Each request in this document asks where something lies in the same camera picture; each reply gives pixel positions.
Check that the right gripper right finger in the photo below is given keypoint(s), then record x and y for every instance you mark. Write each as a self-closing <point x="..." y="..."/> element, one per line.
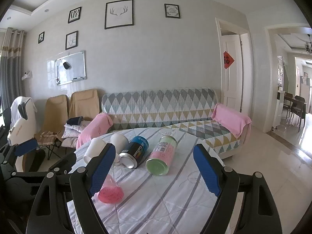
<point x="223" y="181"/>

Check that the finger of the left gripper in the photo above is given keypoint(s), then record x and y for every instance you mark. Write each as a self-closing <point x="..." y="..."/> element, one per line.
<point x="26" y="147"/>

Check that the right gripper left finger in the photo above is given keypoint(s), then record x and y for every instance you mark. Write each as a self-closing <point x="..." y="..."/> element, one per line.
<point x="84" y="183"/>

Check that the pink plastic cup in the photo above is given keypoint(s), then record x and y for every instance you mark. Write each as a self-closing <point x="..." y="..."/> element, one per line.
<point x="110" y="193"/>

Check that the left white paper cup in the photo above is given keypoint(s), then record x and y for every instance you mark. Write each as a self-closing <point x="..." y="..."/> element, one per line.
<point x="94" y="149"/>

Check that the white paper cup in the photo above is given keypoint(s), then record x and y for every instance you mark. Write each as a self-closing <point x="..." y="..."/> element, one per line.
<point x="120" y="142"/>
<point x="94" y="149"/>

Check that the right white paper cup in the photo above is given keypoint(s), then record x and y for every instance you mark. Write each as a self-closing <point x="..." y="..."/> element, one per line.
<point x="120" y="142"/>

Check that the striped white tablecloth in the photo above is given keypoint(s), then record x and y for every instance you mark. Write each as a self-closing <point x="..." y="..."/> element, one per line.
<point x="178" y="202"/>

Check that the left tan folding chair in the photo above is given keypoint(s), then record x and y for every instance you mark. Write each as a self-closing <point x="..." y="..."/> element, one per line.
<point x="55" y="117"/>

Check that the tan folding chair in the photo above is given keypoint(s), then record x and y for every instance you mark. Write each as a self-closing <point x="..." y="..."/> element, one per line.
<point x="84" y="103"/>
<point x="55" y="117"/>

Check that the black and blue can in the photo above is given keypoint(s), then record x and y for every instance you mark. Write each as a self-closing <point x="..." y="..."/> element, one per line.
<point x="132" y="155"/>

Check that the folded clothes pile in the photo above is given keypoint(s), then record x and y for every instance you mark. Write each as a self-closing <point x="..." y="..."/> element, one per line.
<point x="73" y="128"/>

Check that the left pink towel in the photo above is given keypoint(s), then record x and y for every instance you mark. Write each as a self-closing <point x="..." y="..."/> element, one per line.
<point x="97" y="127"/>

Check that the pink towel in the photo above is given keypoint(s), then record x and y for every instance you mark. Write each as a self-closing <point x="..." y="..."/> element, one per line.
<point x="97" y="127"/>
<point x="234" y="121"/>

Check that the right pink towel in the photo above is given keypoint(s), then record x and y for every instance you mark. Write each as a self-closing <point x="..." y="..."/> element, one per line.
<point x="234" y="121"/>

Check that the pink and green can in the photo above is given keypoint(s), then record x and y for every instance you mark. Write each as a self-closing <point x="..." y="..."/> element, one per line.
<point x="161" y="157"/>

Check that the right tan folding chair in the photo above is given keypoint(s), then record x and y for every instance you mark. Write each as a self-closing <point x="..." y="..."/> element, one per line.
<point x="84" y="103"/>

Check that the diamond patterned sofa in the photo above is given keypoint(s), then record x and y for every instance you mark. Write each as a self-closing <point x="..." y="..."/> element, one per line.
<point x="187" y="109"/>

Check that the grey striped curtain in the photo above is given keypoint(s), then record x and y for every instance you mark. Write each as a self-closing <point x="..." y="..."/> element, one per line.
<point x="11" y="66"/>

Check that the white door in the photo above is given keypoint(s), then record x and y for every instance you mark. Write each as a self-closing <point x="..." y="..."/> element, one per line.
<point x="232" y="78"/>

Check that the dark dining chairs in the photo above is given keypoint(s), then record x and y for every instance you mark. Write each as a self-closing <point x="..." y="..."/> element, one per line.
<point x="296" y="107"/>

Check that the red door decoration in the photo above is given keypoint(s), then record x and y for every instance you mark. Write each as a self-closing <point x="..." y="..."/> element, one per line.
<point x="228" y="60"/>

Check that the wall whiteboard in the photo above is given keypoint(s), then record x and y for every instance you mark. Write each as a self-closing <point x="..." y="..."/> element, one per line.
<point x="70" y="68"/>

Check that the tiny left picture frame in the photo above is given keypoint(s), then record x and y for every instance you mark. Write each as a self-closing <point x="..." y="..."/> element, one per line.
<point x="41" y="37"/>

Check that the line drawing picture frame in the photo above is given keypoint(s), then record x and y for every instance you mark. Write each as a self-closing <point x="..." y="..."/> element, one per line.
<point x="71" y="40"/>

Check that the black white picture frame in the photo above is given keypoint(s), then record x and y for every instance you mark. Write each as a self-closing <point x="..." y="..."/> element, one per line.
<point x="74" y="15"/>

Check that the large antler picture frame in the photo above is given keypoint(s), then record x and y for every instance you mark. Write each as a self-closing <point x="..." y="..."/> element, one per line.
<point x="119" y="14"/>

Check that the small right picture frame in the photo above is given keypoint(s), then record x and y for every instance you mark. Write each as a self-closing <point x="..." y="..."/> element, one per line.
<point x="172" y="11"/>

